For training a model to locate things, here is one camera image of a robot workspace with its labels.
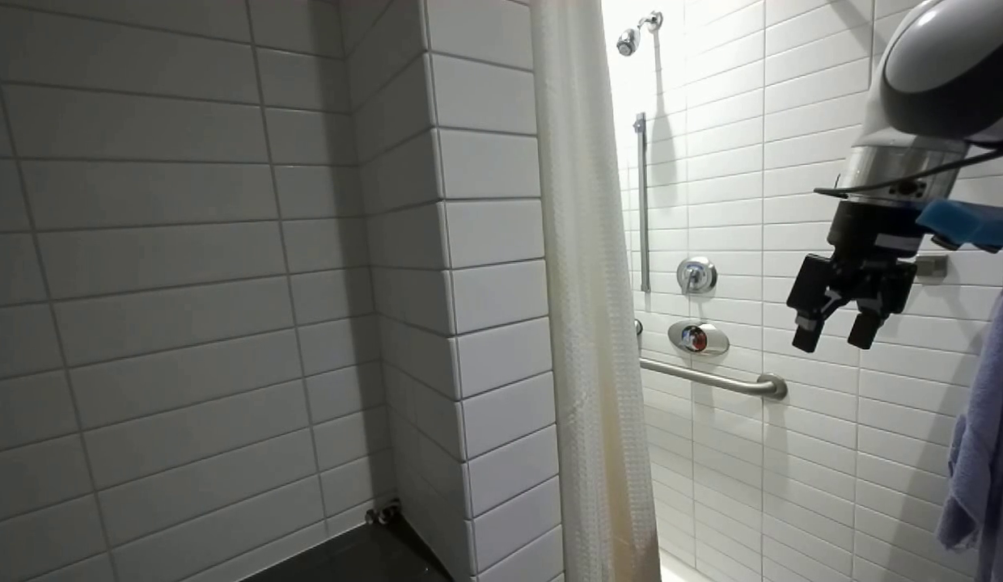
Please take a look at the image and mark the blue hanging towel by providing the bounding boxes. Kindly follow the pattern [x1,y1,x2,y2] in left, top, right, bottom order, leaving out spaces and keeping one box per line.
[938,290,1003,582]

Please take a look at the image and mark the grey wall hook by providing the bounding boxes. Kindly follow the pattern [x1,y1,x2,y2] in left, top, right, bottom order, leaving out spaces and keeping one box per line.
[916,254,948,283]

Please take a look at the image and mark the horizontal chrome grab bar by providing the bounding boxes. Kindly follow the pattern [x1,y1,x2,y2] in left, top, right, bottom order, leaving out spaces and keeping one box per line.
[643,359,788,400]

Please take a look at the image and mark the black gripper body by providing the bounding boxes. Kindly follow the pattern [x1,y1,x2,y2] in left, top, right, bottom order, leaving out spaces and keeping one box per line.
[787,201,925,318]

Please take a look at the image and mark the white shower curtain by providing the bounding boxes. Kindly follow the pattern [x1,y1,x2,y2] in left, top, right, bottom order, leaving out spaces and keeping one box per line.
[530,0,659,582]

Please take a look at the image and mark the chrome temperature control handle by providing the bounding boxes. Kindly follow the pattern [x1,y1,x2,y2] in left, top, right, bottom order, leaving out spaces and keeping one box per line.
[666,323,732,356]

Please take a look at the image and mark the round chrome shower valve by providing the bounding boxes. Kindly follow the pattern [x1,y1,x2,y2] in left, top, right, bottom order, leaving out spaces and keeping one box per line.
[676,254,718,299]

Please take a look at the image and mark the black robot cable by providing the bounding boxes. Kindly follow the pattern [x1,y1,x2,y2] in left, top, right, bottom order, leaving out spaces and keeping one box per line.
[811,139,1003,201]

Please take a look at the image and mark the vertical chrome slide bar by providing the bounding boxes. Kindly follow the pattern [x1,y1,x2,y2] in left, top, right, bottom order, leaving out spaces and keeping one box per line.
[633,114,653,294]

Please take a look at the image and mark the chrome shower head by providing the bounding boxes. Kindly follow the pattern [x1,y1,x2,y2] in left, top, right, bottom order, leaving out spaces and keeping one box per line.
[619,13,664,56]

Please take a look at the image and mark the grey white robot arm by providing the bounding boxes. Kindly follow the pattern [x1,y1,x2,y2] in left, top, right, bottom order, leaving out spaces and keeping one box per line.
[787,0,1003,354]

